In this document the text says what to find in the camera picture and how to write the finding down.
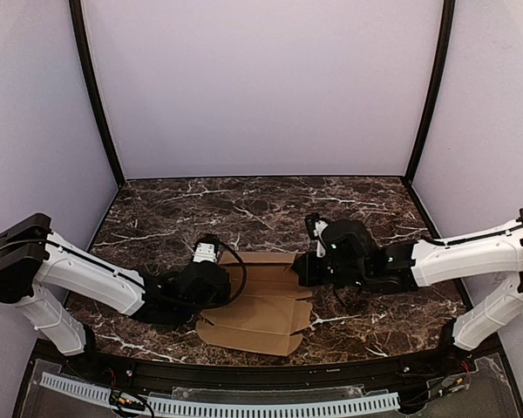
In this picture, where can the right black frame post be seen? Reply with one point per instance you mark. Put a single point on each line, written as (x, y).
(437, 71)

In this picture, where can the white slotted cable duct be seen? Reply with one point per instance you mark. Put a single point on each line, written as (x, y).
(196, 402)

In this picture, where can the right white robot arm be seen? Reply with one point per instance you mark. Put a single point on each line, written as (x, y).
(496, 250)

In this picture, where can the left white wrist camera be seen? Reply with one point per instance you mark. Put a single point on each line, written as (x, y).
(206, 248)

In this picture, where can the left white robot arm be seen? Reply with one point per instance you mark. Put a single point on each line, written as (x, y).
(33, 257)

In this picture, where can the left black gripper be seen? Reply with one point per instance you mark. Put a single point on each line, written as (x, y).
(220, 293)

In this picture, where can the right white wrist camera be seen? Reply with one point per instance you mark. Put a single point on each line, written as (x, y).
(315, 225)

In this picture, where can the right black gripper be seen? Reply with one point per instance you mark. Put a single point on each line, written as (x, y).
(308, 270)

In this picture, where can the black front table rail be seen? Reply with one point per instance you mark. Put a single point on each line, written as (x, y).
(395, 372)

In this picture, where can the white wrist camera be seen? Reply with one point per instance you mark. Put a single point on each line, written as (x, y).
(206, 248)
(315, 225)

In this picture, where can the black frame post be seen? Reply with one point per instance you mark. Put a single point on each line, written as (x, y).
(437, 71)
(91, 85)

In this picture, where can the left black frame post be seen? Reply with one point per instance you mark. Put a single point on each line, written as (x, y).
(91, 85)

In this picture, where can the brown cardboard box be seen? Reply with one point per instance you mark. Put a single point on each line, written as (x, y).
(268, 316)

